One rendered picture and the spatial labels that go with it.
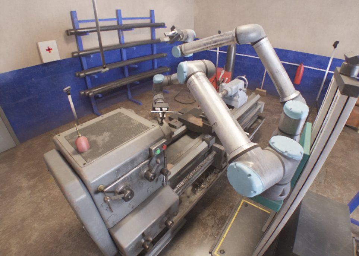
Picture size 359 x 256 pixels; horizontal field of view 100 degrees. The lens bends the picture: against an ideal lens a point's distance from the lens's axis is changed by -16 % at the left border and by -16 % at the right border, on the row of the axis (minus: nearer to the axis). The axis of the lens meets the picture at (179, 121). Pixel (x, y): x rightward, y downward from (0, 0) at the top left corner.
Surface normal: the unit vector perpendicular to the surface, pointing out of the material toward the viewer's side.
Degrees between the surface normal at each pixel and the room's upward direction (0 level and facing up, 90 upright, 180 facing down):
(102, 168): 45
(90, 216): 90
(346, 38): 90
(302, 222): 0
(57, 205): 0
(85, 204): 90
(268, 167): 32
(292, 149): 5
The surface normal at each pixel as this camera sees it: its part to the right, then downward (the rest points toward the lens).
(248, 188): -0.85, 0.30
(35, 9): 0.76, 0.33
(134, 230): 0.40, -0.55
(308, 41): -0.65, 0.40
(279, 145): 0.08, -0.88
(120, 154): 0.54, -0.37
